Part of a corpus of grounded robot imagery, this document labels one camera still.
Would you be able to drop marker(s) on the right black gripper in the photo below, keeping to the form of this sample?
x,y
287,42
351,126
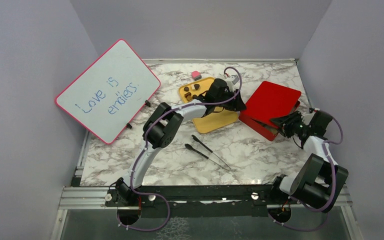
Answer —
x,y
284,123

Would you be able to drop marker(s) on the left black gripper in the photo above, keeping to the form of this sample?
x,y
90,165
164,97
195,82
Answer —
x,y
237,104

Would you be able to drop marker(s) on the red box lid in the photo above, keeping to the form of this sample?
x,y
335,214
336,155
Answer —
x,y
270,100

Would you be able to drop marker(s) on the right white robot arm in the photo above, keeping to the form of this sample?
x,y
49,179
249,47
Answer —
x,y
318,184

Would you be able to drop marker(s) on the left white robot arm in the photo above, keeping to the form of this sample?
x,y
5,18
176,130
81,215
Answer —
x,y
164,123

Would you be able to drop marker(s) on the red chocolate box with dividers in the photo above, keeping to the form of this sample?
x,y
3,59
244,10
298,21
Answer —
x,y
258,127

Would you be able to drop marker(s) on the yellow plastic tray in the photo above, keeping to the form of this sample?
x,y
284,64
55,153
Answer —
x,y
216,120

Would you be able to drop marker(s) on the pink and grey eraser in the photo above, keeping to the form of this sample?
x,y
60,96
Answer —
x,y
196,75

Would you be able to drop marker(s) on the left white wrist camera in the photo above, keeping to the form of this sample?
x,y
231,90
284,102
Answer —
x,y
233,82

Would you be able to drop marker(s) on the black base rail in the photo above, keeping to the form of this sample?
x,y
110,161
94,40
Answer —
x,y
200,201

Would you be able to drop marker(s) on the white board with pink frame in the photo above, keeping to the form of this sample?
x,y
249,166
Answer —
x,y
110,92

